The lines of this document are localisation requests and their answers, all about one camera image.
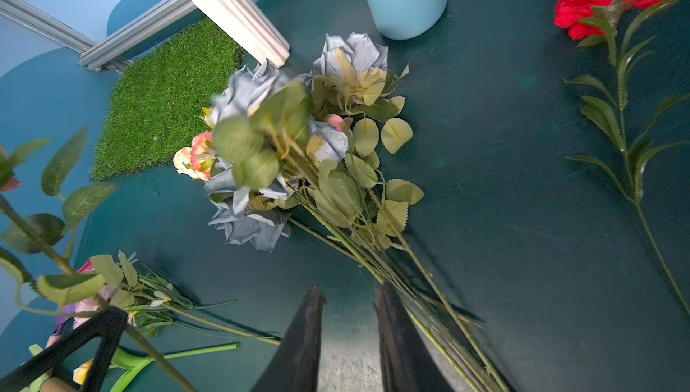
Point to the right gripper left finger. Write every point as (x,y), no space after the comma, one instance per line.
(295,366)

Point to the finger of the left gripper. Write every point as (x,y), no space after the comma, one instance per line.
(107,325)

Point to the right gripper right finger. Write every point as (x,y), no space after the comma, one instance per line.
(406,364)

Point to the red carnation flower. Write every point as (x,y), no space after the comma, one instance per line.
(613,25)

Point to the white ribbed ceramic vase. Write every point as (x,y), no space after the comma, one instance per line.
(249,27)

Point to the pink flower bunch on table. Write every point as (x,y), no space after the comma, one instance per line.
(147,301)

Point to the blue hydrangea bunch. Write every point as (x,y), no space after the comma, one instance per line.
(311,141)

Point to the green artificial grass mat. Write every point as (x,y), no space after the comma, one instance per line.
(155,109)

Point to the aluminium frame back bar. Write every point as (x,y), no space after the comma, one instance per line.
(124,20)

